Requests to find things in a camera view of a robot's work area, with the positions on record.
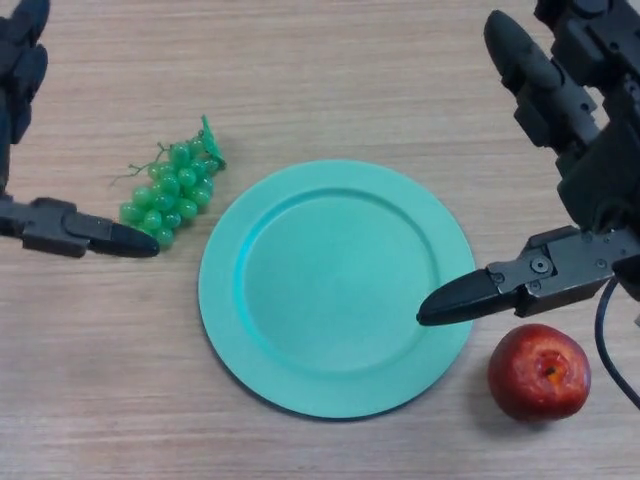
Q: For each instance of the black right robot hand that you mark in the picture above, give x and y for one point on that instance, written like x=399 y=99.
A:
x=600 y=175

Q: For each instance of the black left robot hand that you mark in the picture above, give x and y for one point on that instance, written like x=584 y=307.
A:
x=50 y=227

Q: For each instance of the green grapes bunch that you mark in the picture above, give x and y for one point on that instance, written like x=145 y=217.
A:
x=170 y=190

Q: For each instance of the green round plate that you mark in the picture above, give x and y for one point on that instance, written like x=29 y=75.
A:
x=330 y=280

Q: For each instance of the red apple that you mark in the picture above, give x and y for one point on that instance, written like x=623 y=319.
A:
x=540 y=375

